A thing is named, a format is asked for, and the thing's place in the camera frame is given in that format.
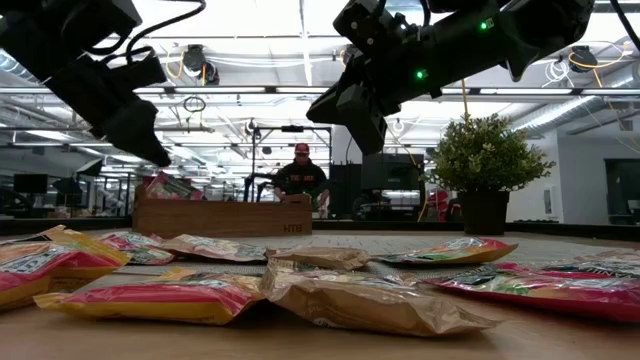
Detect person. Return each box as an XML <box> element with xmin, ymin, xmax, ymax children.
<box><xmin>272</xmin><ymin>142</ymin><xmax>332</xmax><ymax>220</ymax></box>

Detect black metal table frame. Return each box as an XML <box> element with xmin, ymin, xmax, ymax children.
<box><xmin>0</xmin><ymin>215</ymin><xmax>640</xmax><ymax>241</ymax></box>

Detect wooden compartment tea box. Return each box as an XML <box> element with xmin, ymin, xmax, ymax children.
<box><xmin>132</xmin><ymin>183</ymin><xmax>314</xmax><ymax>239</ymax></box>

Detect yellow hanging cable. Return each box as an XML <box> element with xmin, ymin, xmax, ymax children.
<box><xmin>458</xmin><ymin>78</ymin><xmax>472</xmax><ymax>125</ymax></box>

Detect ceiling cable reel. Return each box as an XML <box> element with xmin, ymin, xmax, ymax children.
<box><xmin>180</xmin><ymin>43</ymin><xmax>221</xmax><ymax>86</ymax></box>
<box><xmin>568</xmin><ymin>44</ymin><xmax>600</xmax><ymax>75</ymax></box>

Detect black cabinet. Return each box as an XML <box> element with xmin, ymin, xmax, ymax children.
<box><xmin>328</xmin><ymin>162</ymin><xmax>364</xmax><ymax>219</ymax></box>

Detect grey woven placemat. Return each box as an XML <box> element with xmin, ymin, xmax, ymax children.
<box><xmin>114</xmin><ymin>230</ymin><xmax>640</xmax><ymax>281</ymax></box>

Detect orange tea packet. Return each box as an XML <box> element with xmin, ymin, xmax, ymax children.
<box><xmin>32</xmin><ymin>266</ymin><xmax>267</xmax><ymax>327</ymax></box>
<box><xmin>0</xmin><ymin>224</ymin><xmax>133</xmax><ymax>312</ymax></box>
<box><xmin>372</xmin><ymin>236</ymin><xmax>520</xmax><ymax>266</ymax></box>

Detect large black monitor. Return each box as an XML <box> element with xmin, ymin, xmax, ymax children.
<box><xmin>360</xmin><ymin>152</ymin><xmax>426</xmax><ymax>192</ymax></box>

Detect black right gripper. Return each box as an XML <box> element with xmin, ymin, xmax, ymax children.
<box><xmin>305</xmin><ymin>0</ymin><xmax>451</xmax><ymax>157</ymax></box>

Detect green potted plant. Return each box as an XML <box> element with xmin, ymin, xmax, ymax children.
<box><xmin>422</xmin><ymin>112</ymin><xmax>557</xmax><ymax>236</ymax></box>

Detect beige tea packet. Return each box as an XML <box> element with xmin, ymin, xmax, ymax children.
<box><xmin>158</xmin><ymin>233</ymin><xmax>270</xmax><ymax>264</ymax></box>
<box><xmin>258</xmin><ymin>258</ymin><xmax>503</xmax><ymax>338</ymax></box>
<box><xmin>264</xmin><ymin>245</ymin><xmax>372</xmax><ymax>272</ymax></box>

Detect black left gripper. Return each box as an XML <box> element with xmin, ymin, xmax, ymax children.
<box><xmin>43</xmin><ymin>47</ymin><xmax>173</xmax><ymax>169</ymax></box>

